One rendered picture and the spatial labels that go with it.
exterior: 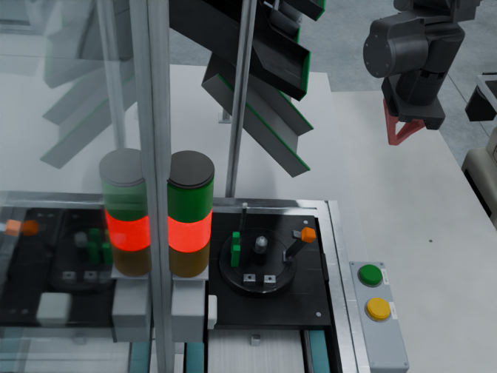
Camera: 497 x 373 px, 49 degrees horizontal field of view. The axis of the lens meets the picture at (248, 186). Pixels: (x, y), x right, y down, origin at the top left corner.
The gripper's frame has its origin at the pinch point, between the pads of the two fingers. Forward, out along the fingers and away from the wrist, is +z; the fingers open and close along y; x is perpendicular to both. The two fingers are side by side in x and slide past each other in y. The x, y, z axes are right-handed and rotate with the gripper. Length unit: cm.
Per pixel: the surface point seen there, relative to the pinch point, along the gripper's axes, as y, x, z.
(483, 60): -213, 143, 117
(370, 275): 7.2, 2.7, 26.7
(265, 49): -24.5, -18.6, 1.8
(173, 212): 26.8, -32.6, -12.0
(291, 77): -20.1, -13.7, 4.2
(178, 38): -216, -42, 123
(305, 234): 5.8, -11.2, 17.3
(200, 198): 26.9, -30.2, -14.5
